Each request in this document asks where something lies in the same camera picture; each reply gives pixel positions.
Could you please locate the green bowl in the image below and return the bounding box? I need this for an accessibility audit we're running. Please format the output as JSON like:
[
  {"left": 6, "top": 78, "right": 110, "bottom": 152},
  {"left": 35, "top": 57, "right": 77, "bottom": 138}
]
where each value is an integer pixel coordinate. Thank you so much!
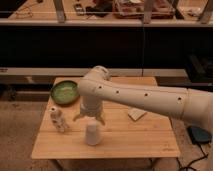
[{"left": 50, "top": 80, "right": 79, "bottom": 105}]

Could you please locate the white paper cup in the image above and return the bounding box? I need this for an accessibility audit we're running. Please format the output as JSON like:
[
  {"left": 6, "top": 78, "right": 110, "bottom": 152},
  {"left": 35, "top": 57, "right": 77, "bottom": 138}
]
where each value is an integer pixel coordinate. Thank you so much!
[{"left": 85, "top": 121, "right": 101, "bottom": 146}]

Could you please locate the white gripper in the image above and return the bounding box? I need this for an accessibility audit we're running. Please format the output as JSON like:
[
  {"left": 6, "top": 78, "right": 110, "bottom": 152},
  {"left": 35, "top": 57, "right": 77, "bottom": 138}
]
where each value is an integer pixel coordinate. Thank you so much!
[{"left": 73, "top": 96, "right": 105, "bottom": 125}]

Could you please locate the black remote on shelf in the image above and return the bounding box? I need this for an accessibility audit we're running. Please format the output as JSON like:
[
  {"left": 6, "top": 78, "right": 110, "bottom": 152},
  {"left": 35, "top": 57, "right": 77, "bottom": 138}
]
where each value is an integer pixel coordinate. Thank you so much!
[{"left": 73, "top": 3, "right": 85, "bottom": 16}]

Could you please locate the black cable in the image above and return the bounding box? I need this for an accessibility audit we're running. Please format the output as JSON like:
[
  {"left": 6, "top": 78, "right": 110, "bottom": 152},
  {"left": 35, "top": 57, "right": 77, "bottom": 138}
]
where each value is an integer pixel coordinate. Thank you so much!
[{"left": 176, "top": 141, "right": 211, "bottom": 171}]

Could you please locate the long wooden shelf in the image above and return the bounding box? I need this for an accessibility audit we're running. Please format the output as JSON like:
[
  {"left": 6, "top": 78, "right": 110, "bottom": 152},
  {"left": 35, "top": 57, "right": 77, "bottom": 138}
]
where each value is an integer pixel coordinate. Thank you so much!
[{"left": 0, "top": 0, "right": 213, "bottom": 27}]

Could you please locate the black foot pedal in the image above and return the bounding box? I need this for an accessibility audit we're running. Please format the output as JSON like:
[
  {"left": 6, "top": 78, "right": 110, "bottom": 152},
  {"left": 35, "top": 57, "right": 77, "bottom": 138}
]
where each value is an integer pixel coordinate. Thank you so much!
[{"left": 187, "top": 126, "right": 212, "bottom": 144}]

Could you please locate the wooden table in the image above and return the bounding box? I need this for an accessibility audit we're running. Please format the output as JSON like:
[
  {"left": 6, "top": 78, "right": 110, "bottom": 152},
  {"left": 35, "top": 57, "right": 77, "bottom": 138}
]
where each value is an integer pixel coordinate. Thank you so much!
[{"left": 30, "top": 76, "right": 181, "bottom": 171}]

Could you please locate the small white sponge block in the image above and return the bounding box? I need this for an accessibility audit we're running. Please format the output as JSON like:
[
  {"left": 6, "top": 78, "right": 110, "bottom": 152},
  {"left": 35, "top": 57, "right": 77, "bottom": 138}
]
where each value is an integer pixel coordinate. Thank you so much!
[{"left": 128, "top": 108, "right": 146, "bottom": 121}]

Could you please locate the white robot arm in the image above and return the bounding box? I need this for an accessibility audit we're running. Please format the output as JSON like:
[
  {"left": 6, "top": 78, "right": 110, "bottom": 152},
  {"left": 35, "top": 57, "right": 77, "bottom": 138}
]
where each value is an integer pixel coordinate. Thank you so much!
[{"left": 76, "top": 66, "right": 213, "bottom": 171}]

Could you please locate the red tray on shelf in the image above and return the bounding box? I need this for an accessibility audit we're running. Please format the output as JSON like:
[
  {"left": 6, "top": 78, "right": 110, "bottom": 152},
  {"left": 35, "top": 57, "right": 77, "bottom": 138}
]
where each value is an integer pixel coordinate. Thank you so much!
[{"left": 113, "top": 0, "right": 175, "bottom": 18}]

